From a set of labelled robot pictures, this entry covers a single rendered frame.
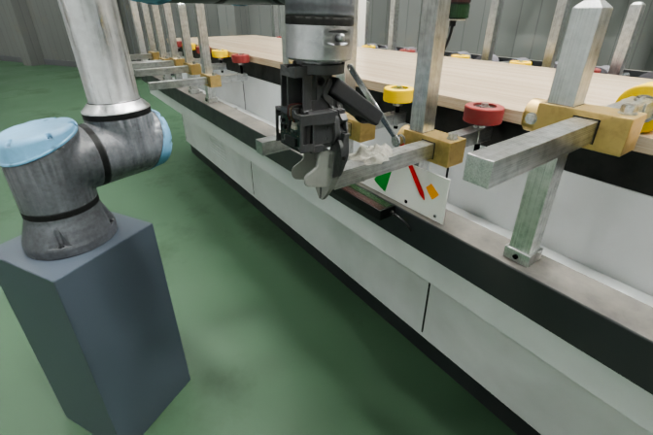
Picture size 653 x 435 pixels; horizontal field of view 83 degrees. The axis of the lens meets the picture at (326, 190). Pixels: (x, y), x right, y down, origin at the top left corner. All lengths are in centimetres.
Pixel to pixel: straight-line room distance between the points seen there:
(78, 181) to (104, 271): 21
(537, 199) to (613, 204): 23
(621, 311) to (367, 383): 86
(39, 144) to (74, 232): 20
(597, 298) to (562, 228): 25
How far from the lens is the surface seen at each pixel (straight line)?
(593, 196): 87
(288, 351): 143
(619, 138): 60
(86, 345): 105
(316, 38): 49
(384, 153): 64
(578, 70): 61
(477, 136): 85
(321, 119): 51
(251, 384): 137
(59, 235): 99
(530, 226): 69
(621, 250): 90
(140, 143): 100
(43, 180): 94
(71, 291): 97
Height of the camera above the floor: 109
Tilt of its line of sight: 26 degrees down
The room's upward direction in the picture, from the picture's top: straight up
